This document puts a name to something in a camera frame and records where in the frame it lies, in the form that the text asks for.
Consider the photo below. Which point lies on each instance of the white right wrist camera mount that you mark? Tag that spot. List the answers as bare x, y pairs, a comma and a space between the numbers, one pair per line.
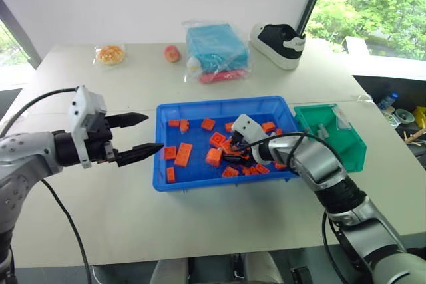
248, 127

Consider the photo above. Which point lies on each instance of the wooden stick frame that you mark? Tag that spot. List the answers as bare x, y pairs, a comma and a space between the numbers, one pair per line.
416, 136

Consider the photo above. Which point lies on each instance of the grey rounded shape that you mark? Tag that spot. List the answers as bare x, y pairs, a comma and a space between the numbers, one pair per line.
263, 269
169, 272

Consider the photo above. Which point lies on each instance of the grey battery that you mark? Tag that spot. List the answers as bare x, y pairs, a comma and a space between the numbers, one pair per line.
321, 130
326, 133

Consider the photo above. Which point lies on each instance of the yellow object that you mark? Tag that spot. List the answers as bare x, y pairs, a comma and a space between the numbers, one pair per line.
421, 116

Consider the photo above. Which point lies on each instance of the black storage crate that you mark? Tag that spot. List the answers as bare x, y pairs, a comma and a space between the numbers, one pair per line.
382, 86

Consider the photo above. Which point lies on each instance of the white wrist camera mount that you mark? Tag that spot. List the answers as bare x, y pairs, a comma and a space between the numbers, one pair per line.
79, 107
248, 127

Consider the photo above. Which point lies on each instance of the blue item in plastic bag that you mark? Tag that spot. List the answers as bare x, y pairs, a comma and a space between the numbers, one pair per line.
216, 48

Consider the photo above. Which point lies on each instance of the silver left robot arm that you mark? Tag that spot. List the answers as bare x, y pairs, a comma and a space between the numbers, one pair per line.
23, 154

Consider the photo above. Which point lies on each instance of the clear plastic water bottle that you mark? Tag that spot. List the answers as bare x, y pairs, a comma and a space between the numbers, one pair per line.
387, 101

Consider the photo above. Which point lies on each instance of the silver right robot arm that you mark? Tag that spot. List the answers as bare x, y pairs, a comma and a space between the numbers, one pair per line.
319, 167

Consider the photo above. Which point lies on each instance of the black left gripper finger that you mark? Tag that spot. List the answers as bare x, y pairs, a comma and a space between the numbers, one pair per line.
143, 151
129, 118

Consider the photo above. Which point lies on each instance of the long orange toy brick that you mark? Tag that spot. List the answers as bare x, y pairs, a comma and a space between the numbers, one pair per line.
183, 154

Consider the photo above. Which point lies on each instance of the flat orange toy brick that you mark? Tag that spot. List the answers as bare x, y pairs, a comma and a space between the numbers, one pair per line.
174, 123

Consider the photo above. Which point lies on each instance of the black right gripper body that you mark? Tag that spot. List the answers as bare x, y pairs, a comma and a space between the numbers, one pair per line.
238, 142

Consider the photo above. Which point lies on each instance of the bread in clear wrapper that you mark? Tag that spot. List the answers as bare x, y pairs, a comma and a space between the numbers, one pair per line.
110, 54

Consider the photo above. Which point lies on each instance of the peach fruit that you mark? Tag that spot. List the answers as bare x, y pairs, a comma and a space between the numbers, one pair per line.
172, 54

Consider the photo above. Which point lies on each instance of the narrow orange toy brick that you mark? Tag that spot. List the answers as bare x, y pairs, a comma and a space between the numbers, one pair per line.
171, 175

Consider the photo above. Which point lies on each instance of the small black block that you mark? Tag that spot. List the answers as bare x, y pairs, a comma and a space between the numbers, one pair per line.
301, 275

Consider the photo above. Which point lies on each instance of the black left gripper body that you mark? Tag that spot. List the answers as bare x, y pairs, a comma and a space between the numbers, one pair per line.
100, 144

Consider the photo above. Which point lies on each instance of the large square orange brick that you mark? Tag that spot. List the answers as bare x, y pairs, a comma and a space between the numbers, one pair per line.
217, 140

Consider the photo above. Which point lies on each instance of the blue plastic bin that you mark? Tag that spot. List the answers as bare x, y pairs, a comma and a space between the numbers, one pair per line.
196, 181

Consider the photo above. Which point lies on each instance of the green plastic bin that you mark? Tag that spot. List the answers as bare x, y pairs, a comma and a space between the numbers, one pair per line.
352, 151

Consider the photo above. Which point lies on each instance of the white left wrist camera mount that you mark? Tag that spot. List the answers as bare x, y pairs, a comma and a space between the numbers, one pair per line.
79, 107

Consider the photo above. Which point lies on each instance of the small orange toy brick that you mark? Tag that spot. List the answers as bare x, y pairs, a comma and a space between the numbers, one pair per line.
184, 125
279, 131
280, 165

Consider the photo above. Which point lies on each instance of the black and white sneaker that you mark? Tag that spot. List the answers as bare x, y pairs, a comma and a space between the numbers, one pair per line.
276, 44

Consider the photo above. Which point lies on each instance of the clear plastic label sleeve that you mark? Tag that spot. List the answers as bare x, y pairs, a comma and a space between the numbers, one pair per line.
342, 119

